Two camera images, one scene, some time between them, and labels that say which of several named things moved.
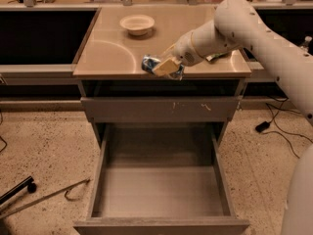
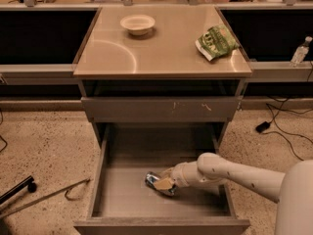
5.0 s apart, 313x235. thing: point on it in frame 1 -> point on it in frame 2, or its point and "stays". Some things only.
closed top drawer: (161, 108) stays
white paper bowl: (137, 24) stays
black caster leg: (26, 182) stays
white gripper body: (183, 52) -> (180, 174)
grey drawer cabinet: (116, 90) stays
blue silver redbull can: (149, 63) -> (151, 177)
